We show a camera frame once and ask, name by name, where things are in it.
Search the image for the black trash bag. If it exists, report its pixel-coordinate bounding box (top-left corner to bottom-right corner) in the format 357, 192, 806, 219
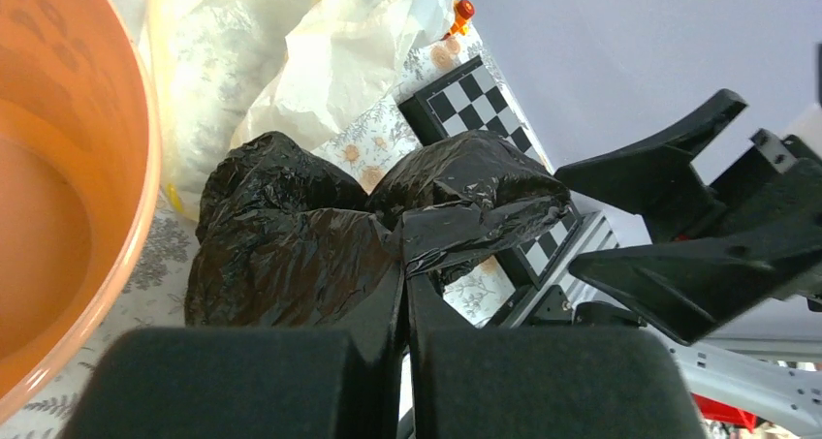
184, 131, 570, 327

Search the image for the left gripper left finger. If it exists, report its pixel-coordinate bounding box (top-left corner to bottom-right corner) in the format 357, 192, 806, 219
63, 265, 403, 438

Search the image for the orange plastic trash bin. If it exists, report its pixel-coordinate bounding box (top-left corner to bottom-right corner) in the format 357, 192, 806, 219
1, 0, 161, 419

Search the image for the black white checkerboard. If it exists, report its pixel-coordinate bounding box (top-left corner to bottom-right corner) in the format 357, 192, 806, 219
398, 57, 581, 289

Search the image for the red yellow toy vehicle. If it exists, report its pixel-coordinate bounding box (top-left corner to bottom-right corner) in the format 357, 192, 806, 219
442, 0, 475, 40

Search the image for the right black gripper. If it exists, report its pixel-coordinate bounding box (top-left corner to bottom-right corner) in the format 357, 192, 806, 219
554, 89, 821, 345

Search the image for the translucent white trash bag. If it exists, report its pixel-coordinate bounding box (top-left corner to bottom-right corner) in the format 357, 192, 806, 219
113, 0, 455, 220

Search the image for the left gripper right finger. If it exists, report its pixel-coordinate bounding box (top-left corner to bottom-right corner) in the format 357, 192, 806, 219
406, 276, 704, 438

